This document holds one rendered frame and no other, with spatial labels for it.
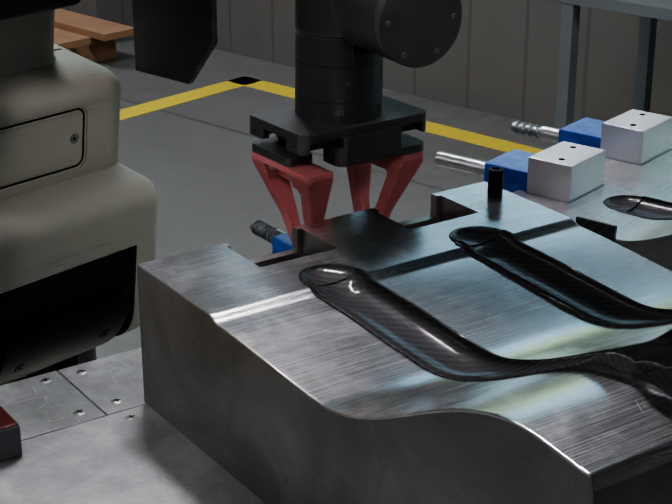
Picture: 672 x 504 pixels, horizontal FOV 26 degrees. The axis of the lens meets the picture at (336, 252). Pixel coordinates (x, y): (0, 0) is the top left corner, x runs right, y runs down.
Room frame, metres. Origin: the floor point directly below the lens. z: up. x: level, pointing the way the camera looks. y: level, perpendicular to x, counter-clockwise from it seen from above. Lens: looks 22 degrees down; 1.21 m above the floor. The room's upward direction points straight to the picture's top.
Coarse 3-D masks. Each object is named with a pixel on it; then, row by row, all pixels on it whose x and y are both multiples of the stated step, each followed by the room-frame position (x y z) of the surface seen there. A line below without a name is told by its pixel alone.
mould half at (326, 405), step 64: (448, 192) 0.90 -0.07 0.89; (192, 256) 0.79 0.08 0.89; (320, 256) 0.79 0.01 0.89; (384, 256) 0.79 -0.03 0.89; (448, 256) 0.79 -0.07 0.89; (576, 256) 0.80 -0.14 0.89; (640, 256) 0.80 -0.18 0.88; (192, 320) 0.72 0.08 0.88; (256, 320) 0.70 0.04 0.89; (320, 320) 0.71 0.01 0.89; (448, 320) 0.71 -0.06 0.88; (512, 320) 0.71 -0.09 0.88; (576, 320) 0.71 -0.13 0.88; (192, 384) 0.72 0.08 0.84; (256, 384) 0.67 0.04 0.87; (320, 384) 0.64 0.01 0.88; (384, 384) 0.64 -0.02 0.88; (448, 384) 0.63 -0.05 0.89; (512, 384) 0.57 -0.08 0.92; (576, 384) 0.54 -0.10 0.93; (640, 384) 0.54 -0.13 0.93; (256, 448) 0.67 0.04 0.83; (320, 448) 0.62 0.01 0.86; (384, 448) 0.57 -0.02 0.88; (448, 448) 0.54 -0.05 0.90; (512, 448) 0.50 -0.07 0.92; (576, 448) 0.49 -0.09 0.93; (640, 448) 0.49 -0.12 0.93
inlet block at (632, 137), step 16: (640, 112) 1.11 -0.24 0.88; (512, 128) 1.16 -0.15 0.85; (528, 128) 1.15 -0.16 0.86; (544, 128) 1.14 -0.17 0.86; (560, 128) 1.11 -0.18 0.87; (576, 128) 1.11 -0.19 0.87; (592, 128) 1.11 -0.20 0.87; (608, 128) 1.08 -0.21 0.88; (624, 128) 1.07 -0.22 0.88; (640, 128) 1.07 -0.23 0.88; (656, 128) 1.08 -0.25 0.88; (592, 144) 1.09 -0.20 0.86; (608, 144) 1.08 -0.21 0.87; (624, 144) 1.07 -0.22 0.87; (640, 144) 1.06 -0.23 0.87; (656, 144) 1.08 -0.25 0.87; (624, 160) 1.07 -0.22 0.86; (640, 160) 1.06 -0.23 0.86
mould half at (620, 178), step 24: (624, 168) 1.05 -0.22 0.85; (648, 168) 1.05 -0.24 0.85; (600, 192) 1.00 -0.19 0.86; (624, 192) 1.00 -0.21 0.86; (648, 192) 1.00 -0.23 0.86; (576, 216) 0.95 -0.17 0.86; (600, 216) 0.95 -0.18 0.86; (624, 216) 0.95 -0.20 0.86; (624, 240) 0.90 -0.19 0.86; (648, 240) 0.89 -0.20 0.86
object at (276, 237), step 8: (256, 224) 1.00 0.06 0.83; (264, 224) 0.99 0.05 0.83; (256, 232) 0.99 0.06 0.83; (264, 232) 0.99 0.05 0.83; (272, 232) 0.98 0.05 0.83; (280, 232) 0.97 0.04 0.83; (272, 240) 0.95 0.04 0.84; (280, 240) 0.94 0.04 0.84; (288, 240) 0.94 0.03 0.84; (272, 248) 0.95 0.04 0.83; (280, 248) 0.94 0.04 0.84; (288, 248) 0.93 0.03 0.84
